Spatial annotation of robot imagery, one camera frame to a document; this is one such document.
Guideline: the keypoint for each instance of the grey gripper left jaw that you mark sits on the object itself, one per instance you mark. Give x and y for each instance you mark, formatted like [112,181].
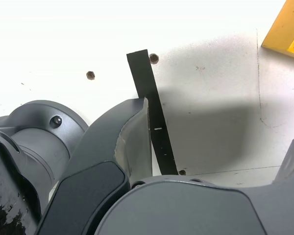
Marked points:
[100,147]

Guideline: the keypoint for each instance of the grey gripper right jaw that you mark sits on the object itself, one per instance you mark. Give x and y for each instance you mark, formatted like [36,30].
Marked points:
[186,210]

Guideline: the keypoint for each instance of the yellow cube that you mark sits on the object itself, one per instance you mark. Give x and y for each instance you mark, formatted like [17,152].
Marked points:
[284,29]

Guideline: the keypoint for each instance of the black tape strip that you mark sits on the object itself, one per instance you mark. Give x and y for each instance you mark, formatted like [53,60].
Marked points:
[147,80]

